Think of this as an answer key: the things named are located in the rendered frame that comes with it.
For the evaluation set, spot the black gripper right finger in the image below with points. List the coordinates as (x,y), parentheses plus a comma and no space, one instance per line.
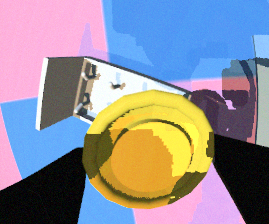
(244,170)

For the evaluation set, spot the yellow round plate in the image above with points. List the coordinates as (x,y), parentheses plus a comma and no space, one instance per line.
(148,149)

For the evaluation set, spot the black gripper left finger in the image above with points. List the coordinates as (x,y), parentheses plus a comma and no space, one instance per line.
(53,195)

